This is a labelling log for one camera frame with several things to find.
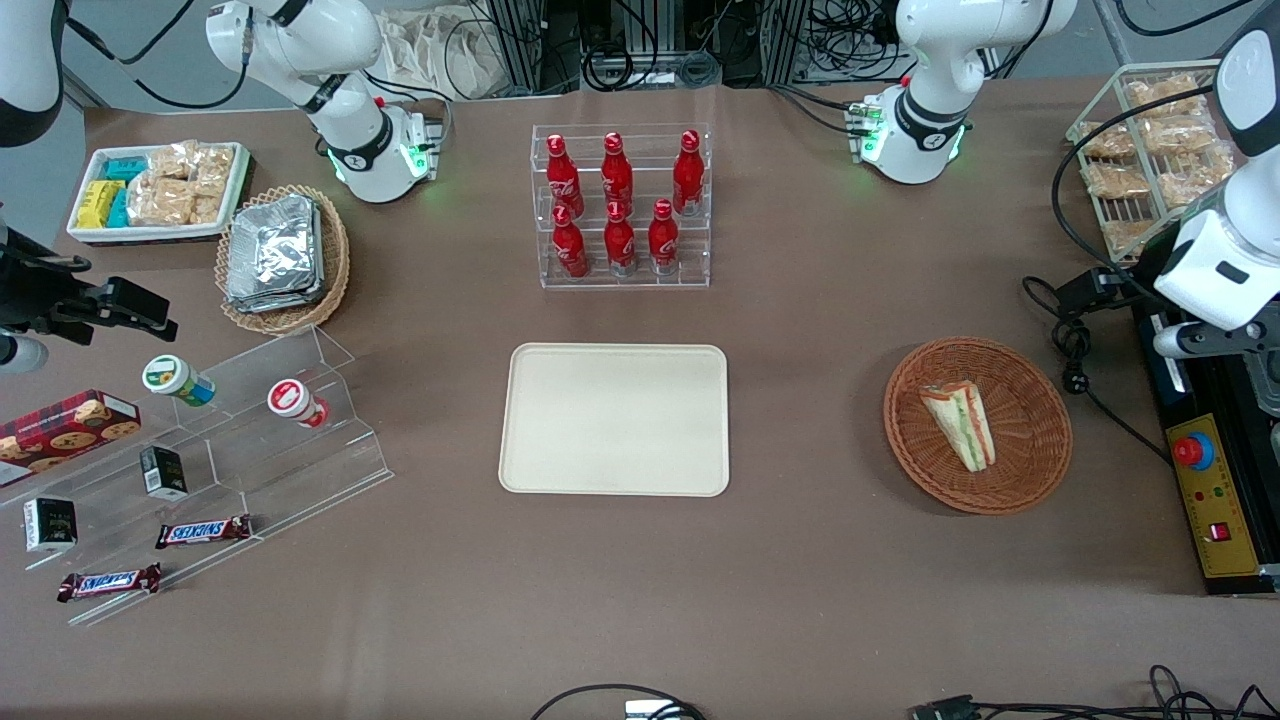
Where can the clear bagged pastry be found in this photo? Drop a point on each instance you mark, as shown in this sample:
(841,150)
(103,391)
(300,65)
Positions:
(1178,135)
(1117,180)
(1105,140)
(1128,235)
(1195,178)
(1165,95)

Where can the red cola bottle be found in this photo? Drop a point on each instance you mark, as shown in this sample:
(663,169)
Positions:
(617,178)
(570,250)
(688,178)
(563,180)
(620,245)
(663,242)

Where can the yellow snack packet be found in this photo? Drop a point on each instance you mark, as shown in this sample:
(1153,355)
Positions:
(98,205)

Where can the clear acrylic stepped display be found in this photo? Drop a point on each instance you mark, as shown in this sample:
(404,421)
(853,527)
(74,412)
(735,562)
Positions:
(300,470)

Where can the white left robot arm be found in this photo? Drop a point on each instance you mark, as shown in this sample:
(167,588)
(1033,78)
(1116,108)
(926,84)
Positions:
(930,110)

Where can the teal snack packet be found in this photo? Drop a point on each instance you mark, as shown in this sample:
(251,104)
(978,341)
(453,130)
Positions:
(125,169)
(119,210)

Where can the black machine with yellow panel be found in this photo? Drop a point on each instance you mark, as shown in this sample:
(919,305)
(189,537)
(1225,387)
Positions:
(1215,500)

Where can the black and white box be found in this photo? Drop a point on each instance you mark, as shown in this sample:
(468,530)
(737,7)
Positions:
(50,525)

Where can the red cookie box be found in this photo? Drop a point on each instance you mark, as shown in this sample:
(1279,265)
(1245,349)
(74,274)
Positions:
(65,430)

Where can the silver foil packet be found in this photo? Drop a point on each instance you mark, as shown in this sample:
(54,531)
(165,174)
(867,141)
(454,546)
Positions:
(272,245)
(318,280)

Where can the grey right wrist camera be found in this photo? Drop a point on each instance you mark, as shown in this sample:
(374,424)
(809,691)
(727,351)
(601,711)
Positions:
(20,353)

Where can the oval tan wicker basket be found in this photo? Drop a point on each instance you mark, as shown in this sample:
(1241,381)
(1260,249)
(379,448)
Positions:
(335,265)

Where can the white rectangular snack tray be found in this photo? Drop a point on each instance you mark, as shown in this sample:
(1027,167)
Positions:
(150,233)

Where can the round brown wicker basket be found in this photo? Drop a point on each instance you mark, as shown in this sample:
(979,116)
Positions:
(1030,440)

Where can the small white device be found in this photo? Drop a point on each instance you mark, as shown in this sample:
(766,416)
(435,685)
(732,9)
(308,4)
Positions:
(650,710)

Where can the red lid snack cup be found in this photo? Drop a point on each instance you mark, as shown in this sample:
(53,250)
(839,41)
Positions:
(292,400)

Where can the triangle sandwich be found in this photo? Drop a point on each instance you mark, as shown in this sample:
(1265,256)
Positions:
(960,425)

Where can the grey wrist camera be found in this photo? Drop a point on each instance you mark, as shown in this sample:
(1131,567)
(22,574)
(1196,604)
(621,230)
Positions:
(20,353)
(1185,342)

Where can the aluminium frame post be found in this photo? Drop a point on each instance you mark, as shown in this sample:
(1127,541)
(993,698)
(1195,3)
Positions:
(785,40)
(520,40)

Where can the clear plastic bags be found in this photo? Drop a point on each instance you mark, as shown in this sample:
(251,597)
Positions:
(440,55)

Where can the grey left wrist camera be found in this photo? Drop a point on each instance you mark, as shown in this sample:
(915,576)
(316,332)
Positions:
(1185,342)

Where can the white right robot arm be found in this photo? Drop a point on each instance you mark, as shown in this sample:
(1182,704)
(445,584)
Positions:
(350,120)

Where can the cream plastic tray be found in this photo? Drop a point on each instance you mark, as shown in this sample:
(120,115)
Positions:
(612,420)

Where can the clear rice cracker bag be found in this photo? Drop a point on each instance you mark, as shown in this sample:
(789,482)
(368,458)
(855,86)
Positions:
(206,210)
(172,160)
(160,202)
(215,168)

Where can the small black box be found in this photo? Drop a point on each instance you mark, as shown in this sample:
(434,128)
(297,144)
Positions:
(163,472)

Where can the green lid snack cup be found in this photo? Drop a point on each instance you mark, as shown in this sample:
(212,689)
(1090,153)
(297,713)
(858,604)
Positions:
(172,378)

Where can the Snickers chocolate bar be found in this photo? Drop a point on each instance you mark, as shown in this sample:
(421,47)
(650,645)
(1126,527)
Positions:
(108,582)
(203,531)

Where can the clear acrylic bottle rack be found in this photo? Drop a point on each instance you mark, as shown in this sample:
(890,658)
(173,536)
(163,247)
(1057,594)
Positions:
(690,250)

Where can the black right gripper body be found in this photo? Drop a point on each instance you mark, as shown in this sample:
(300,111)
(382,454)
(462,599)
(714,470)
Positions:
(30,296)

